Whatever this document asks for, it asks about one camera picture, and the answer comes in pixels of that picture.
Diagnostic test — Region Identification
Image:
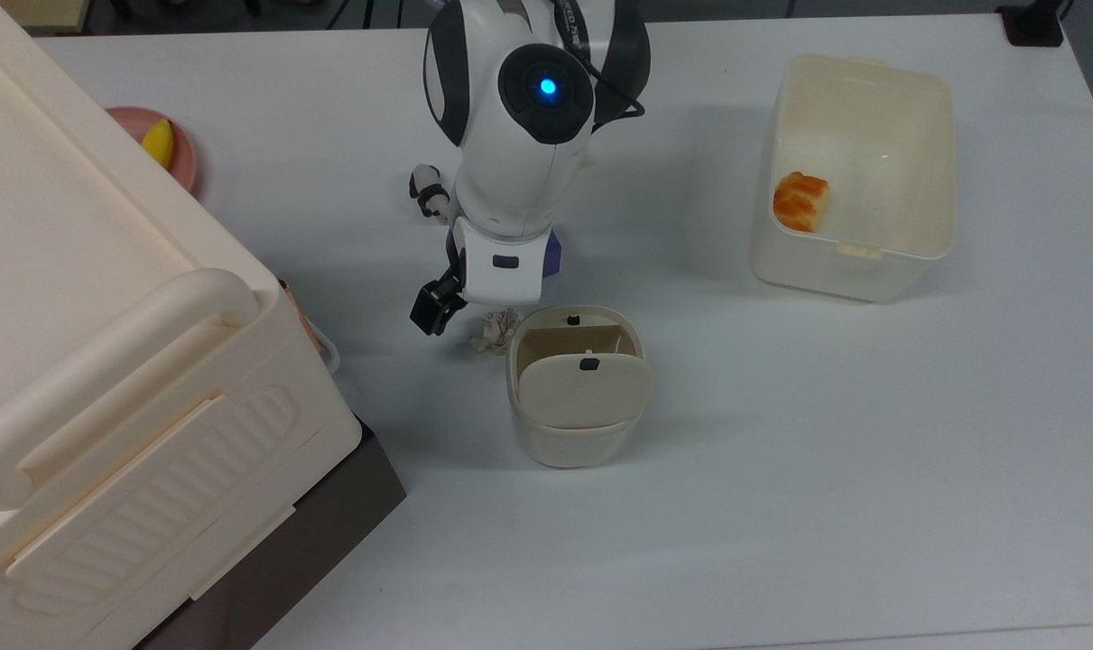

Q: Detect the cream swing-lid trash bin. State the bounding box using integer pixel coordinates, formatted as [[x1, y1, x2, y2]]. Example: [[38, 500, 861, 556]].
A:
[[506, 304, 654, 469]]

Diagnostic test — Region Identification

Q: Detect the large cream plastic storage box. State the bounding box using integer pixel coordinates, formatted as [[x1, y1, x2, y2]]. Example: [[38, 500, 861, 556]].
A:
[[0, 0, 364, 650]]

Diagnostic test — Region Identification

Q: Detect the white paper ball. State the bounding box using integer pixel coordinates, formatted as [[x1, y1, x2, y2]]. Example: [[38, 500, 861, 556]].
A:
[[469, 308, 525, 357]]

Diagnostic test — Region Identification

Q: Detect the small panda figurine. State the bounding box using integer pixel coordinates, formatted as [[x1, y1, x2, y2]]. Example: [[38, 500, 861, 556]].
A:
[[408, 163, 454, 224]]

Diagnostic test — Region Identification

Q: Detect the black table clamp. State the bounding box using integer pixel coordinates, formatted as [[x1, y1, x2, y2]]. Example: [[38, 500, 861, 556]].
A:
[[997, 0, 1066, 48]]

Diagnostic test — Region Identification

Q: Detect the pale yellow box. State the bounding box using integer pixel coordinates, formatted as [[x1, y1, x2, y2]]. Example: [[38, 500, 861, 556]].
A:
[[0, 0, 91, 35]]

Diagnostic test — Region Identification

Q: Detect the copper brown strap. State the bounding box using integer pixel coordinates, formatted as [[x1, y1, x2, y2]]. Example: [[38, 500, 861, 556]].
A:
[[278, 278, 323, 355]]

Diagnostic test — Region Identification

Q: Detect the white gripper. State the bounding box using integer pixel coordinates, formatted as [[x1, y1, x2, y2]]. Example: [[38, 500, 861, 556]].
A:
[[410, 217, 555, 337]]

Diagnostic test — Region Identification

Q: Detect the orange toy bread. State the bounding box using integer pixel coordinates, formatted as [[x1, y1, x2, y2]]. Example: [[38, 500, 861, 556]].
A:
[[773, 172, 830, 234]]

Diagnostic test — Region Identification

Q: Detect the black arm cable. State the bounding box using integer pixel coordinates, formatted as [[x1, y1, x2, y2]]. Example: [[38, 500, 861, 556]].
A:
[[564, 0, 648, 132]]

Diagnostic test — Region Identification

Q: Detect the pink plate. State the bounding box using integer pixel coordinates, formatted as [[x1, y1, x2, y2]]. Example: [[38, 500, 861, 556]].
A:
[[106, 107, 199, 192]]

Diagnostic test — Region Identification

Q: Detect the yellow toy fruit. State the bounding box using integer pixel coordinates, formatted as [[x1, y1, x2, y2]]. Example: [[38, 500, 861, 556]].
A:
[[142, 118, 176, 171]]

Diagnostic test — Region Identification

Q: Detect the cream plastic tub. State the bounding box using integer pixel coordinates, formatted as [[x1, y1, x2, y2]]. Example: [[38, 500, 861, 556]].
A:
[[749, 53, 957, 304]]

